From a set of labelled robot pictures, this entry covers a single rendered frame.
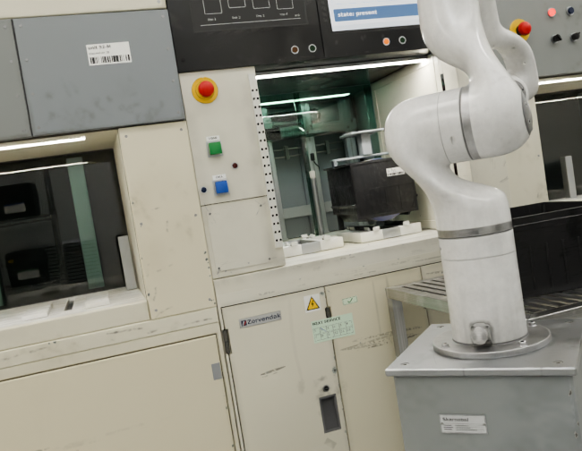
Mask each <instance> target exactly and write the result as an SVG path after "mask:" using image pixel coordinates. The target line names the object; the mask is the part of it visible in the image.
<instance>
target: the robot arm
mask: <svg viewBox="0 0 582 451"><path fill-rule="evenodd" d="M417 8H418V17H419V23H420V29H421V33H422V37H423V40H424V43H425V45H426V46H427V47H428V49H429V50H430V51H431V52H432V54H433V55H435V56H436V57H437V58H438V59H440V60H441V61H442V62H444V63H446V64H449V65H451V66H453V67H456V68H458V69H459V70H461V71H462V72H464V73H465V74H466V75H467V77H468V79H469V83H468V85H466V86H465V87H461V88H456V89H449V90H445V91H441V92H436V93H432V94H428V95H424V96H420V97H416V98H410V99H408V100H406V101H403V102H401V103H400V104H398V105H397V106H395V107H394V108H393V109H392V110H391V112H390V113H389V115H388V117H387V120H386V123H385V127H384V140H385V141H384V143H385V146H386V148H387V151H388V152H389V155H390V156H391V157H392V159H393V160H394V161H395V163H396V164H397V165H398V166H399V167H400V168H401V169H402V170H403V171H405V172H406V173H407V174H408V175H409V176H410V177H411V178H412V179H413V180H414V181H415V182H416V183H417V184H418V185H419V186H420V187H421V188H422V189H423V190H424V192H425V194H426V195H427V197H428V199H429V201H430V202H431V204H432V209H433V213H434V217H435V222H436V227H437V233H438V239H439V245H440V251H441V263H442V269H443V275H444V282H445V287H446V294H447V300H448V306H449V317H450V324H451V330H448V331H445V332H443V333H441V334H439V335H437V336H436V337H435V338H434V339H433V340H432V346H433V350H434V351H435V352H437V353H439V354H442V355H444V356H448V357H452V358H459V359H479V360H480V359H496V358H504V357H510V356H516V355H520V354H524V353H531V352H533V351H536V350H538V349H541V348H543V347H545V346H546V345H548V344H549V343H550V342H551V340H552V335H551V331H550V330H549V329H548V328H546V327H544V326H541V325H537V324H535V321H529V322H528V323H527V322H526V314H525V308H524V302H523V295H522V289H521V283H520V276H519V270H518V258H517V252H516V244H515V238H514V232H513V226H512V219H511V214H510V208H509V201H508V198H507V196H506V194H505V193H504V192H503V191H501V190H500V189H497V188H495V187H492V186H490V185H486V184H481V183H475V182H471V181H468V180H465V179H462V178H460V177H459V176H457V175H456V174H454V173H453V171H452V170H451V169H450V165H451V164H454V163H459V162H465V161H471V160H477V159H483V158H488V157H498V156H503V155H506V154H509V153H511V152H513V151H515V150H517V149H519V148H520V147H522V146H523V145H524V144H525V143H526V141H527V140H528V138H529V136H530V134H531V131H532V130H533V116H532V112H531V108H530V106H529V103H528V100H530V99H531V98H533V97H534V96H535V94H536V93H537V91H538V88H539V78H538V72H537V68H536V63H535V57H534V54H533V51H532V49H531V47H530V46H529V45H528V44H527V42H526V41H525V40H524V39H523V38H521V37H520V36H519V35H518V34H516V33H514V32H512V31H510V30H507V29H505V28H504V27H503V26H502V25H501V23H500V20H499V15H498V10H497V5H496V0H417ZM493 49H496V50H497V51H498V52H499V53H500V54H501V56H502V58H503V60H504V63H505V65H506V69H505V68H504V67H503V65H502V64H501V63H500V61H499V60H498V58H497V57H496V55H495V54H494V53H493V51H492V50H493Z"/></svg>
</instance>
